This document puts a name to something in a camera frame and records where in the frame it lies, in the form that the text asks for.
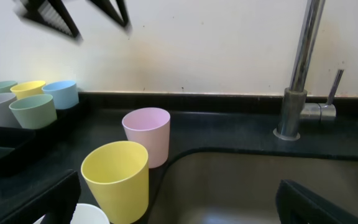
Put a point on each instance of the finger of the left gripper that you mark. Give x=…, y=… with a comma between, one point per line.
x=53, y=15
x=117, y=11

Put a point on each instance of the steel sink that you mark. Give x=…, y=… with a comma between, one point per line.
x=228, y=186

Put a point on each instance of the yellow cup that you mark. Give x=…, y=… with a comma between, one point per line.
x=117, y=183
x=26, y=90

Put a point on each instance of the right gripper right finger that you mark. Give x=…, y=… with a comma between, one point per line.
x=300, y=205

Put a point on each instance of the white cup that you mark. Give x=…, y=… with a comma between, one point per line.
x=87, y=216

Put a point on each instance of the blue cup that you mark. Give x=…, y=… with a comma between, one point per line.
x=62, y=96

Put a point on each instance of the pink cup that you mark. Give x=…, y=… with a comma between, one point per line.
x=149, y=140

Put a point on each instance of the black tray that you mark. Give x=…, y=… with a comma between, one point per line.
x=8, y=140

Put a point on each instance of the steel tap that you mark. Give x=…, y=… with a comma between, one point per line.
x=294, y=105

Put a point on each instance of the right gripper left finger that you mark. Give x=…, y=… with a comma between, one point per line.
x=54, y=199

